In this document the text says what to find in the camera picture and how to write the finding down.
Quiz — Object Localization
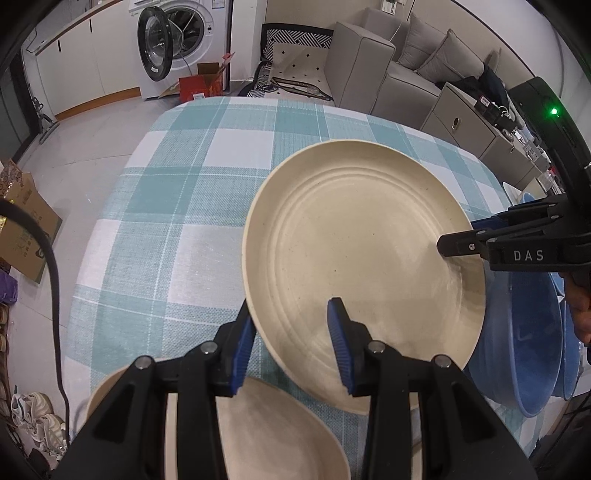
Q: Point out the pair of light sneakers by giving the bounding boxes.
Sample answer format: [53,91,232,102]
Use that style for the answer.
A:
[9,392,68,460]

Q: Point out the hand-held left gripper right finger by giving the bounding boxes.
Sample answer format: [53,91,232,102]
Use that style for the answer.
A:
[327,298,539,480]

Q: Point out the grey bedside cabinet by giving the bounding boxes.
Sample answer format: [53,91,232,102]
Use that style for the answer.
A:
[420,82,555,185]

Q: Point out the cream round plate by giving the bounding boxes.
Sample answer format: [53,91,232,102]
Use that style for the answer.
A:
[242,138,486,414]
[85,357,352,480]

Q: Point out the dark jacket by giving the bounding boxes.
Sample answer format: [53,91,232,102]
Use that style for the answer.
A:
[455,69,509,100]

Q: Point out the blue bowl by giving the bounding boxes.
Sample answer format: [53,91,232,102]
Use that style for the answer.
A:
[549,272,583,401]
[464,271,566,418]

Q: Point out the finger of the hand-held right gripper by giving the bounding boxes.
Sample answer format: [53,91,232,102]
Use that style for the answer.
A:
[471,194,573,234]
[436,228,509,259]

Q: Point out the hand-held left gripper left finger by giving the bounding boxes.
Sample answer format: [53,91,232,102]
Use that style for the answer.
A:
[51,300,257,480]

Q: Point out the white kitchen cabinets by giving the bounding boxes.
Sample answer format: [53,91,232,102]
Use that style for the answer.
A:
[21,0,141,121]

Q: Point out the patterned cardboard box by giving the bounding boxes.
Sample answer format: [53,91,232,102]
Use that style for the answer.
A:
[0,159,35,204]

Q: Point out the floor mop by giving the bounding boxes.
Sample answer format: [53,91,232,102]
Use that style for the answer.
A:
[28,85,60,144]

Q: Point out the teal checked tablecloth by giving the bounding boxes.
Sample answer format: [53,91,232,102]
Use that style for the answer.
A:
[62,97,539,480]

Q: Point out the white washing machine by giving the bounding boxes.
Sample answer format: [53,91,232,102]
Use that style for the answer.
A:
[127,0,232,100]

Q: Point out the grey cushion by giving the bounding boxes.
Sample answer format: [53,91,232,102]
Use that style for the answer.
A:
[398,13,451,70]
[418,28,485,84]

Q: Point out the brown cardboard box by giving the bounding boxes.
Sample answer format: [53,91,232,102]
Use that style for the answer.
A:
[0,185,63,284]

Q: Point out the black box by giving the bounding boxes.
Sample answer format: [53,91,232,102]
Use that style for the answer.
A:
[475,95,517,131]

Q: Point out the black and white patterned rug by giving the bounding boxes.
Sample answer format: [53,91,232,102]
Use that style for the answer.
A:
[240,23,335,102]

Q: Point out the person's right hand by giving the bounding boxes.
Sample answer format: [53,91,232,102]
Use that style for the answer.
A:
[561,272,591,344]

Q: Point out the purple bag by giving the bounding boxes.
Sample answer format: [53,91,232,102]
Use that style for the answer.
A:
[0,270,19,305]

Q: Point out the grey sofa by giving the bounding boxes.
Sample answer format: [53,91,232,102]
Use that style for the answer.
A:
[325,7,513,127]

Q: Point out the black cable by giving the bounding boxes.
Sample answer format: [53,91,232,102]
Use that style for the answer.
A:
[0,198,72,444]

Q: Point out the red cardboard box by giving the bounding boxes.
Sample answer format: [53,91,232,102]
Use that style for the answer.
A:
[159,53,236,103]

